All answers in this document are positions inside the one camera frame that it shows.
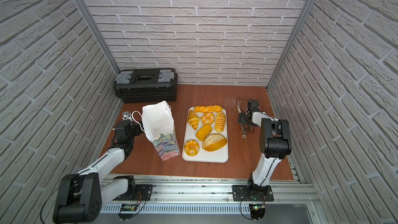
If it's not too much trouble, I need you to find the long twisted bread top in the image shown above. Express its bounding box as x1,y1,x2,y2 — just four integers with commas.
194,105,223,113

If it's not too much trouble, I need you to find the croissant bread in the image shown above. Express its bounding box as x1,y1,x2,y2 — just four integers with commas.
187,110,200,130

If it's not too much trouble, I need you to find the ring shaped bundt bread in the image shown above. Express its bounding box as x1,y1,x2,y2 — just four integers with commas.
184,140,200,157

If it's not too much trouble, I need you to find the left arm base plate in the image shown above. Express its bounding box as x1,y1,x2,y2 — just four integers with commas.
124,184,153,201

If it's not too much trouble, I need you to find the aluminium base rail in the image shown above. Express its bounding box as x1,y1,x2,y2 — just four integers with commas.
101,175,320,216

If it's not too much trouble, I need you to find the small circuit board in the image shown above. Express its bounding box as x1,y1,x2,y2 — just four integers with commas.
118,204,141,220
249,204,266,221

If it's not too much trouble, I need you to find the right small circuit board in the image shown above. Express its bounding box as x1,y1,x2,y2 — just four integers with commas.
249,204,266,221

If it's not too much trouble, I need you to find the striped oval bread roll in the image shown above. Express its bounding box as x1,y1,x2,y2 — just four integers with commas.
214,112,226,133

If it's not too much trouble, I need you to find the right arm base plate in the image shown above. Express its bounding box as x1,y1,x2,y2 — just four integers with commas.
232,185,274,202

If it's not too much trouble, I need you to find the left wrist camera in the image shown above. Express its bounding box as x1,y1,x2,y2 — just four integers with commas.
122,112,131,118

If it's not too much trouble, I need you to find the black plastic toolbox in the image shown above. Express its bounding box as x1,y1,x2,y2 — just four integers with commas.
113,68,178,104

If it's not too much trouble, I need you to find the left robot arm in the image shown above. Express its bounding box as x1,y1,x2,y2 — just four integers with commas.
52,112,144,224

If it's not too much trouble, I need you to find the white paper bag colourful bottom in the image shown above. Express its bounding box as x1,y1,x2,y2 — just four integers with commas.
133,101,181,161

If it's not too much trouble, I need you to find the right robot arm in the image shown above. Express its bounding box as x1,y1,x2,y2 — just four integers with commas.
238,100,292,193

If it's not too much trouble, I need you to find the white rectangular tray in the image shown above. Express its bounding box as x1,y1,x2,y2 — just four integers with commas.
182,105,229,163

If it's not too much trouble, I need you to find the large oval crusty loaf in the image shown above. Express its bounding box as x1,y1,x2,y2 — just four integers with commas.
202,134,228,152

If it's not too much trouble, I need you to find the round knotted bun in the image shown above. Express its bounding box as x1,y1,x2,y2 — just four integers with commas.
201,113,215,124

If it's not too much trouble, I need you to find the small rectangular golden loaf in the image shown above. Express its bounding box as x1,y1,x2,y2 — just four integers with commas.
196,124,212,142

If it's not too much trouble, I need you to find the left small circuit board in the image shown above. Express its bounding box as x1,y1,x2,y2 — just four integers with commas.
118,204,141,220

